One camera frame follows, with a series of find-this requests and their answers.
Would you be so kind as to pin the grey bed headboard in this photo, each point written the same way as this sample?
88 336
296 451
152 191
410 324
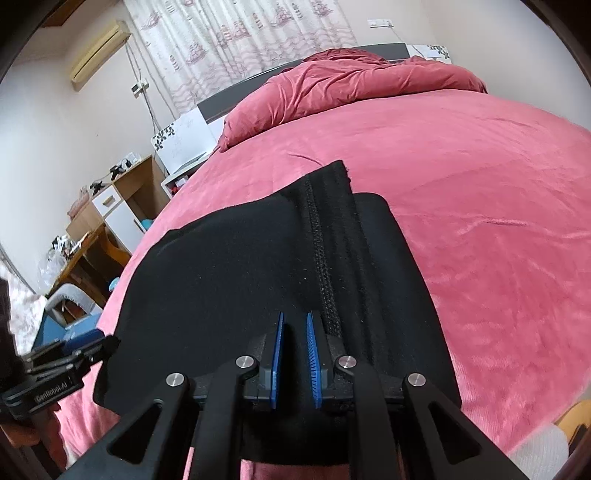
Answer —
217 102

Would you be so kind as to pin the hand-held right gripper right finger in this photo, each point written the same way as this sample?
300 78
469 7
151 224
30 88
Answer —
314 364

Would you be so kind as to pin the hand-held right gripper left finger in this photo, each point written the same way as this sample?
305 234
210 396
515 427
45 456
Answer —
277 355

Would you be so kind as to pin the blue seat cushion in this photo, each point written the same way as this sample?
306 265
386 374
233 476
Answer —
55 330

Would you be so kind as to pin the white grey nightstand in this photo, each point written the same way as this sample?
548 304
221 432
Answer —
173 182

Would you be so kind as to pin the wooden furniture edge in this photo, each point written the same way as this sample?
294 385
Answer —
577 417

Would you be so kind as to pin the patterned white curtain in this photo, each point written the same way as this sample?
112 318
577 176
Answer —
231 37

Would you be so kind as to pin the pink bed blanket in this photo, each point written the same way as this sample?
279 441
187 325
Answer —
461 207

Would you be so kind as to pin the grey towel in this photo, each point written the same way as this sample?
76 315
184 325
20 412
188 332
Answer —
69 295

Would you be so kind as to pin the light wooden desk white cabinet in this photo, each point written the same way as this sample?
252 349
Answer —
138 184

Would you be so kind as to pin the pink duvet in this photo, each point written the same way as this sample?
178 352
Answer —
323 92

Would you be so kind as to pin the wooden corner desk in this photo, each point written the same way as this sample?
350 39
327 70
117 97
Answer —
87 258

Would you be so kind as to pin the beige wall air conditioner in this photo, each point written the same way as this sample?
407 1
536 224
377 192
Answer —
99 50

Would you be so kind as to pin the black device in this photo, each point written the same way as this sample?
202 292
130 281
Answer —
99 185
121 168

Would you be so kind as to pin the clear plastic bag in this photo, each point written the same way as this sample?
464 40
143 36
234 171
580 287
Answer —
48 270

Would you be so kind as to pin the white wall socket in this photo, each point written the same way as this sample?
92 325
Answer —
379 23

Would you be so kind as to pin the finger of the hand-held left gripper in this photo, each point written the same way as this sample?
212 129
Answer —
69 362
64 347

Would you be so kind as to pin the black pants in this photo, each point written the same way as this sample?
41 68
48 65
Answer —
207 286

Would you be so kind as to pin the teal round container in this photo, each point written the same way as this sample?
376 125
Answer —
147 225

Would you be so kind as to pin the floral patterned cloth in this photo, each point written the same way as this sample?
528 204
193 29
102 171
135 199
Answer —
21 300

